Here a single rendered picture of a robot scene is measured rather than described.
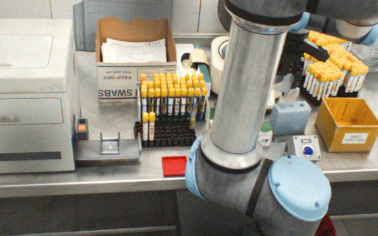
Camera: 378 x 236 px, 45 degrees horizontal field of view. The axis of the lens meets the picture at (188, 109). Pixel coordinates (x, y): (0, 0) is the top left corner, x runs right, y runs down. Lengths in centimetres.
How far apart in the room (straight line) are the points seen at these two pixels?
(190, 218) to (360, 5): 60
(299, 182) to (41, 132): 62
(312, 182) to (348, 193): 133
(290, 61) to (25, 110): 65
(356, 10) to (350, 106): 84
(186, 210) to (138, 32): 78
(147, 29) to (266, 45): 97
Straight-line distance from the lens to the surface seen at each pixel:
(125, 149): 121
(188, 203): 105
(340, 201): 212
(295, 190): 82
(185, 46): 160
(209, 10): 169
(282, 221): 85
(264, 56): 69
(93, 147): 123
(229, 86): 73
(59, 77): 104
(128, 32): 162
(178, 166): 123
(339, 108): 145
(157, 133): 129
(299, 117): 135
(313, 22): 102
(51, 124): 112
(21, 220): 194
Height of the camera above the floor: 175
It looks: 38 degrees down
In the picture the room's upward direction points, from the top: 5 degrees clockwise
